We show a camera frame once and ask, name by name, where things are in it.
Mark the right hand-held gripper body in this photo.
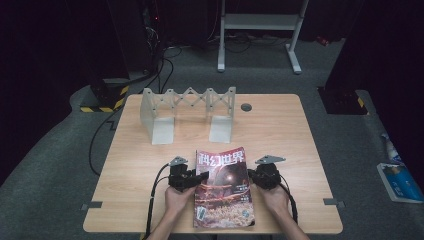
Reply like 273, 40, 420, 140
253, 154, 287, 192

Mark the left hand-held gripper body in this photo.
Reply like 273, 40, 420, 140
167, 156, 198, 193

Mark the red cover magazine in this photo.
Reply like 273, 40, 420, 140
192, 146, 256, 230

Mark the white expandable metal book rack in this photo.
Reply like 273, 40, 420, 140
139, 86, 237, 146

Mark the person's left hand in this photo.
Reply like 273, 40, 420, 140
164, 185, 198, 218

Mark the person's right hand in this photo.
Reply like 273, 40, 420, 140
257, 183, 292, 220

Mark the grey tape piece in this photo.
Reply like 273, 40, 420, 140
322, 197, 346, 209
80, 201, 104, 212

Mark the black box with yellow stripe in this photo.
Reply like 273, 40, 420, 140
317, 86, 370, 116

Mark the yellow black striped base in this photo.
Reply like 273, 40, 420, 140
79, 77, 131, 114

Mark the clear plastic bottle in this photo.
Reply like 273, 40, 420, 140
380, 132, 405, 164

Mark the blue and white box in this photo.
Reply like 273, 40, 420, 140
376, 162, 424, 205

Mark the black equipment rack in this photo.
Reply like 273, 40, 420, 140
106, 0, 168, 78

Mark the white metal stand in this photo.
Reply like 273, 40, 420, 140
216, 0, 310, 75

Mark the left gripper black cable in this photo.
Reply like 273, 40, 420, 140
144, 162, 173, 240

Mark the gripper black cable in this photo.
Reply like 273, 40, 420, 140
144, 162, 173, 240
279, 182, 300, 225

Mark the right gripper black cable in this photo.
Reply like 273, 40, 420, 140
279, 182, 300, 225

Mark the black floor cable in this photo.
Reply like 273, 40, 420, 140
155, 45, 184, 95
87, 105, 125, 177

